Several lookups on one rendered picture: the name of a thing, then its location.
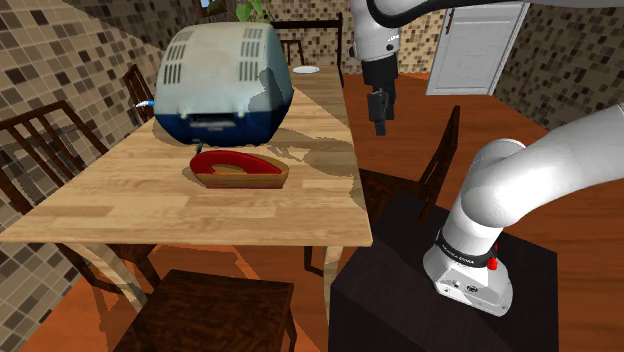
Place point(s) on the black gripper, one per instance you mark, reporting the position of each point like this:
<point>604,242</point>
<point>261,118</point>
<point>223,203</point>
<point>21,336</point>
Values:
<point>379,75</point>

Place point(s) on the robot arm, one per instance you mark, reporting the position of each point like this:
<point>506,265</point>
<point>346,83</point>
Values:
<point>526,180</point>

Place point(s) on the white plate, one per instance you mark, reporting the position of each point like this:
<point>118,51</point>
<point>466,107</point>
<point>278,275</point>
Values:
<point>305,70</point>

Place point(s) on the white door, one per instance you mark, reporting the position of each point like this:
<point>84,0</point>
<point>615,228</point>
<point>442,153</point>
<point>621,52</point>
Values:
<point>470,46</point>

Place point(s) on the red and wood boat dish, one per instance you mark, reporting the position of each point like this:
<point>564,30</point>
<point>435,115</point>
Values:
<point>234,168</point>

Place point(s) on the green plant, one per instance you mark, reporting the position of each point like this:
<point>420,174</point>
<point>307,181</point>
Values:
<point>253,10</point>

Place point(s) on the white and blue pet carrier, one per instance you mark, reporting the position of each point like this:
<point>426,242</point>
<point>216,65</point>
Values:
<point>222,73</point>

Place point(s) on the dark robot stand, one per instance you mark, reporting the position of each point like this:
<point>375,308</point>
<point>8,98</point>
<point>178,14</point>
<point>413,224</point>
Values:
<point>390,302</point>

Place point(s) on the blue and white pen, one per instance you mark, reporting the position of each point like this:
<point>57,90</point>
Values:
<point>144,104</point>

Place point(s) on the wooden dining table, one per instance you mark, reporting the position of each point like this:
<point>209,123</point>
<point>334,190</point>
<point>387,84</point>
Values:
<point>161,204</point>

